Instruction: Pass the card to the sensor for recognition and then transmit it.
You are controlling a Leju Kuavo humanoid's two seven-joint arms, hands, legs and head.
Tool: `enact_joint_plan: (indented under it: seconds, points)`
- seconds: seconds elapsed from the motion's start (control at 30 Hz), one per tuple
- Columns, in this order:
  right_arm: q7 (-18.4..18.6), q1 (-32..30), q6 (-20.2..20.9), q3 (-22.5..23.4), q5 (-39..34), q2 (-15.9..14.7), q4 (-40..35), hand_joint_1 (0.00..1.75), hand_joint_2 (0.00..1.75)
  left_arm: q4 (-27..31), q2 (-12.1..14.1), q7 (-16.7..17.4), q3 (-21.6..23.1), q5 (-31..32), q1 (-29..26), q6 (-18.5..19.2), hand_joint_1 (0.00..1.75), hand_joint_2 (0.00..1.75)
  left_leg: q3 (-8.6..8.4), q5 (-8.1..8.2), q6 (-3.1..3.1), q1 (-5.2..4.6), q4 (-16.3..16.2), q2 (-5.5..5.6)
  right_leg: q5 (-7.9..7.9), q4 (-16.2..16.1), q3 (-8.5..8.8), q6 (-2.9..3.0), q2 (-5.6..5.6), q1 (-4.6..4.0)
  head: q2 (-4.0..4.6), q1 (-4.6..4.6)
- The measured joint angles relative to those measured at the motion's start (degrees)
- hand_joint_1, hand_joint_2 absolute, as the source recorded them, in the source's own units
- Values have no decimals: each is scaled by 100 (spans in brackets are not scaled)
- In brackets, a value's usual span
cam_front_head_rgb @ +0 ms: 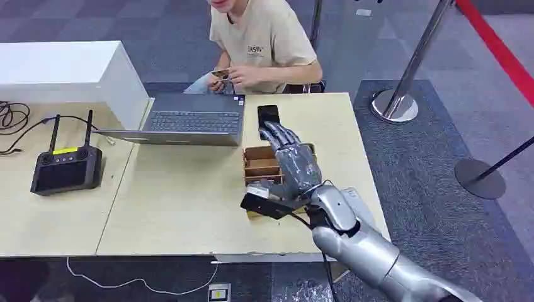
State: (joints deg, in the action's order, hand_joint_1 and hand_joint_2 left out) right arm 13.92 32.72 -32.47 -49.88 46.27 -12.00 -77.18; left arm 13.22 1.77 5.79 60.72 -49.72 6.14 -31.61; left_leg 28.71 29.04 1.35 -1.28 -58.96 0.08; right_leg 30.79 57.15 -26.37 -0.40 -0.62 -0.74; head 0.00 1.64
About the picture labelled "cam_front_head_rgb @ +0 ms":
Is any black stanchion post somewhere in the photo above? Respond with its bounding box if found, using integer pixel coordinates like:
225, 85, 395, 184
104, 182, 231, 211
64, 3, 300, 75
453, 135, 534, 201

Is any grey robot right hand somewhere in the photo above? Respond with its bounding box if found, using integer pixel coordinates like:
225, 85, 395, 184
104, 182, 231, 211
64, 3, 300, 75
258, 121, 323, 201

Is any chrome stanchion post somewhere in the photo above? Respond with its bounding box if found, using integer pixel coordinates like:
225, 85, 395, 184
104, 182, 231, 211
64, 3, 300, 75
370, 0, 455, 125

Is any person's left hand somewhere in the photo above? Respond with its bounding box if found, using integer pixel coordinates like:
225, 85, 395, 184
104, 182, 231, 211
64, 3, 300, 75
227, 65, 262, 89

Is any thin metal pole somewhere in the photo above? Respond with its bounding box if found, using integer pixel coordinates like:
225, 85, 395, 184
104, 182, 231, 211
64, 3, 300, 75
309, 0, 324, 52

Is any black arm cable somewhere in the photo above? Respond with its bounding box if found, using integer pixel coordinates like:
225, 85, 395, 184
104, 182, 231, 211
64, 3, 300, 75
288, 212, 339, 302

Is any long black cable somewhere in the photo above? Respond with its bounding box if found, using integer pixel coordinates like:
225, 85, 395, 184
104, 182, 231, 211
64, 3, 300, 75
0, 115, 99, 156

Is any black smartphone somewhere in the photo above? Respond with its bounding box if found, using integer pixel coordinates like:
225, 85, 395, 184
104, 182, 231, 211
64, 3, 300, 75
257, 104, 281, 141

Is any person's right hand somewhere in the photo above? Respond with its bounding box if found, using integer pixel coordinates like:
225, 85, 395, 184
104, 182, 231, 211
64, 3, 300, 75
207, 75, 229, 93

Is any black and pale wrist camera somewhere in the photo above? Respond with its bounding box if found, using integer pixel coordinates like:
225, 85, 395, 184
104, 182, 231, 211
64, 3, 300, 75
239, 183, 312, 221

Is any white rectangular box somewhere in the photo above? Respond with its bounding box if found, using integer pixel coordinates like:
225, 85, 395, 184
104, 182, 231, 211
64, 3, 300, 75
0, 40, 150, 131

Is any red barrier belt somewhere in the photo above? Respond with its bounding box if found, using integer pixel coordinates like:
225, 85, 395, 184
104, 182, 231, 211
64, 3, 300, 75
455, 0, 534, 108

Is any coiled black cable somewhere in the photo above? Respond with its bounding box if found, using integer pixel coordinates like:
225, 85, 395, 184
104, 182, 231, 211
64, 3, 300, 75
0, 101, 31, 137

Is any wooden card box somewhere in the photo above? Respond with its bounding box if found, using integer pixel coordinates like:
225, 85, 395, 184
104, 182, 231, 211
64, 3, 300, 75
243, 143, 317, 220

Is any floor power outlet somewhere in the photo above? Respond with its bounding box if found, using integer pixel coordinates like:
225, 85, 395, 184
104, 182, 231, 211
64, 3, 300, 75
207, 283, 232, 302

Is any black remote controller with antennas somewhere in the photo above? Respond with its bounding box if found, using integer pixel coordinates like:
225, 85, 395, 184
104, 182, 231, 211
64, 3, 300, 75
30, 109, 103, 197

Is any dark chair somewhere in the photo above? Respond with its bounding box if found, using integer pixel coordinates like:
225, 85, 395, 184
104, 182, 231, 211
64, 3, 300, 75
283, 81, 327, 94

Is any person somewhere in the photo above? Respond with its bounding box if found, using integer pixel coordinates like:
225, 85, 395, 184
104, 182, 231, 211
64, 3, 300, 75
183, 0, 324, 95

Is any white cable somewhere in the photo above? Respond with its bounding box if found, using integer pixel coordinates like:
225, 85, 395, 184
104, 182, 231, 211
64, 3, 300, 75
65, 256, 220, 296

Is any grey laptop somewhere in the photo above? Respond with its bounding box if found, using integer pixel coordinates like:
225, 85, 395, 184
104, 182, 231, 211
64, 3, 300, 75
91, 92, 246, 147

